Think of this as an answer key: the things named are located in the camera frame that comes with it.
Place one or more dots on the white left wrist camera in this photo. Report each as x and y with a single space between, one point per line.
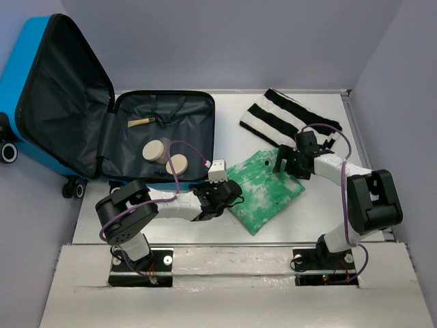
217 171

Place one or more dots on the blue kids suitcase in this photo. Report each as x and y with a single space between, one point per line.
59 107

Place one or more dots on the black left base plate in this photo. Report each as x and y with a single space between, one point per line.
155 273

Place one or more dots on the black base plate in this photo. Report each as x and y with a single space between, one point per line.
155 273
338 269

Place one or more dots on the green white tie-dye garment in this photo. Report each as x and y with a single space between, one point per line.
265 193

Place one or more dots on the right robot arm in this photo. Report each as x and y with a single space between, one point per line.
369 200

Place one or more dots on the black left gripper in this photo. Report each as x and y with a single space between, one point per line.
209 185

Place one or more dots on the beige tube in suitcase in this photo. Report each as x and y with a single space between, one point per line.
140 122

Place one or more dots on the round beige disc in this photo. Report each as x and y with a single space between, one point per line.
177 164
153 150

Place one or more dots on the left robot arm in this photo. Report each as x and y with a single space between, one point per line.
125 212

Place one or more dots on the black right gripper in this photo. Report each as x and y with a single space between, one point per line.
283 152

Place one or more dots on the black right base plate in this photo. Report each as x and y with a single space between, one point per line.
338 269

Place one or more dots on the black white striped towel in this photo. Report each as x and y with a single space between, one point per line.
276 118

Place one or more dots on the translucent plastic bottle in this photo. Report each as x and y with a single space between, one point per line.
163 158

